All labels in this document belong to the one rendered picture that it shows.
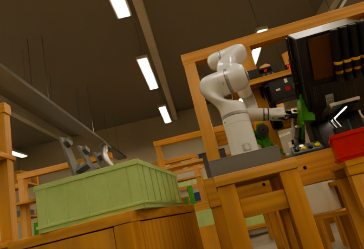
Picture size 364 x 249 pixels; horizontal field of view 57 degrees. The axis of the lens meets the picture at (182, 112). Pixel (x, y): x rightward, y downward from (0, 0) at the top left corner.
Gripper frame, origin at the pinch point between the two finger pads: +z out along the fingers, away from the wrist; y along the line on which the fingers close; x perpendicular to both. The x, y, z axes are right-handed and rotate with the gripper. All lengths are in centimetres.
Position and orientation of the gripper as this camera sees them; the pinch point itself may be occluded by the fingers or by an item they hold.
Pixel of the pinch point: (293, 114)
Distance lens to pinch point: 221.5
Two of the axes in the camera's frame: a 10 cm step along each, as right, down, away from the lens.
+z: 9.8, -0.1, -1.8
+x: 1.0, 8.7, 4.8
